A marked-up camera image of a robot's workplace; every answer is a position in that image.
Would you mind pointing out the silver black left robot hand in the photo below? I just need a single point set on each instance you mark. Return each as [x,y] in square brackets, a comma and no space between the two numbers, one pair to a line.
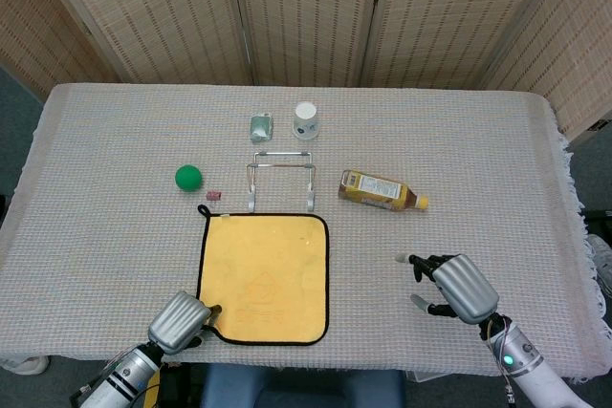
[179,322]

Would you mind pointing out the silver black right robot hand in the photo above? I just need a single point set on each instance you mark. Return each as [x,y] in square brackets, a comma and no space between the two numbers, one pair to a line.
[466,291]

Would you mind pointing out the yellow cloth black trim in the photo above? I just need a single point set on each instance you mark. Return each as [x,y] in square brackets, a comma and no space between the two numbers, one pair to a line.
[272,279]

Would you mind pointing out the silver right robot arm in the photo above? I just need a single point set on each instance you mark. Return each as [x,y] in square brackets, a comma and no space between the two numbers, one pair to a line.
[523,365]

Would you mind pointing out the yellow strip under table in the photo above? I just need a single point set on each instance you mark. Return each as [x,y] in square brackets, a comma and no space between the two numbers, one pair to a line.
[152,391]

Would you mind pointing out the beige woven tablecloth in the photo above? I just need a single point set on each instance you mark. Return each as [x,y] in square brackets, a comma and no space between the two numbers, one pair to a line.
[95,236]

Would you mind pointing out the tea bottle with yellow cap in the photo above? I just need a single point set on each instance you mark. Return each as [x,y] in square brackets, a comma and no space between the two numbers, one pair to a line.
[373,189]

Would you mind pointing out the blue chair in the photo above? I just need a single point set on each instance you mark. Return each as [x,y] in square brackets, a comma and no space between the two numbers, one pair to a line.
[301,389]

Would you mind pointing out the white shoe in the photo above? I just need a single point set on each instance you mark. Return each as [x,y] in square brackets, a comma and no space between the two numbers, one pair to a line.
[24,365]
[602,260]

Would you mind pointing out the green ball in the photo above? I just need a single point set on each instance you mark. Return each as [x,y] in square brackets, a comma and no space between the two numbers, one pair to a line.
[188,178]

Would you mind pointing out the green tissue packet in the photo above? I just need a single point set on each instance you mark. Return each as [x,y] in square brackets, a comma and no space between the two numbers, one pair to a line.
[261,128]

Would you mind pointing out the white paper cup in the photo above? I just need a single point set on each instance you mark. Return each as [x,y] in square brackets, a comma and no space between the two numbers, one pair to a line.
[305,123]

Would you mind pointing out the woven folding screen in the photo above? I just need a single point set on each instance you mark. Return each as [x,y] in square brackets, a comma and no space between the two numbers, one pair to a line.
[306,11]

